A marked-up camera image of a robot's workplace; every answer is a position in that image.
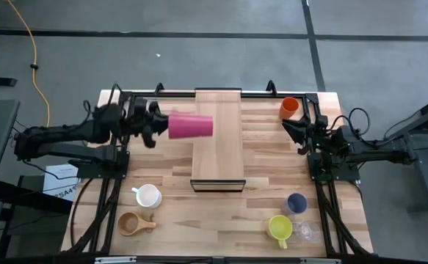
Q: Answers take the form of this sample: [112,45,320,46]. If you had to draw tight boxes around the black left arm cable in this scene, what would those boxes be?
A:
[83,98,93,124]

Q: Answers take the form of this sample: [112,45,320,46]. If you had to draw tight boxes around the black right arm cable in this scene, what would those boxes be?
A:
[347,106,371,140]

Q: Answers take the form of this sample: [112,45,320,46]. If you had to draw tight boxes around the wooden shelf with black frame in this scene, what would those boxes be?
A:
[189,87,247,193]

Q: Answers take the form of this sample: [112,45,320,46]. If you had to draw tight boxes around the lavender plastic cup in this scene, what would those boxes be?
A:
[281,192,309,216]

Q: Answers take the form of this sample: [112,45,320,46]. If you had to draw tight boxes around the pink plastic cup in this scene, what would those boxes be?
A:
[167,113,214,140]

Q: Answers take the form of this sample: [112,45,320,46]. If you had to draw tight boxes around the yellow-green ribbed mug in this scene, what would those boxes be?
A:
[266,214,294,250]

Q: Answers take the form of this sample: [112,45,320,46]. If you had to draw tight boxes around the dark cable loop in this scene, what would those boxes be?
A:
[69,177,94,247]

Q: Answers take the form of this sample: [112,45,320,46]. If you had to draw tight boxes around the yellow floor cable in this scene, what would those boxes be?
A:
[7,0,51,128]

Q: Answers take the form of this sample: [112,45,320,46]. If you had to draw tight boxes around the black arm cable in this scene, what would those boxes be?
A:
[347,106,371,140]
[83,98,93,124]

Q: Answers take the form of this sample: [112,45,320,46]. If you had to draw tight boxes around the silver metal plate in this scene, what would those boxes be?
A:
[300,257,342,264]
[95,256,137,263]

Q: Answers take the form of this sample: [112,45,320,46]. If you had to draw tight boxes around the white cardboard box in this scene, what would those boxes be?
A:
[43,163,81,202]

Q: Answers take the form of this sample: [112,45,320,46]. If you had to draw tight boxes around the white ceramic mug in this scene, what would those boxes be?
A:
[131,183,163,210]

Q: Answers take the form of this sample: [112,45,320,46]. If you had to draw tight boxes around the clear plastic cup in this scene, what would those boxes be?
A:
[292,219,322,243]

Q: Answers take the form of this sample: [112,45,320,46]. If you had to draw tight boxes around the wooden cup with handle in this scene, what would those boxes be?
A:
[117,211,157,237]

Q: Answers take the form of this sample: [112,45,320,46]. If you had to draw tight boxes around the black power cable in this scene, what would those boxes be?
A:
[22,159,79,181]

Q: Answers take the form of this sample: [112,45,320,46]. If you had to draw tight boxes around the orange plastic cup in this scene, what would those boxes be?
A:
[278,96,300,120]

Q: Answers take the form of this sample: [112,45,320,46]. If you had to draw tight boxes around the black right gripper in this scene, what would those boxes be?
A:
[281,109,330,155]

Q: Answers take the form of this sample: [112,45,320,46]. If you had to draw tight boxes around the black side table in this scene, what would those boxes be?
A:
[0,175,73,264]

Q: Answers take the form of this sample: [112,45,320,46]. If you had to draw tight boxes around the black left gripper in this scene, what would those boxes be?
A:
[120,95,171,149]

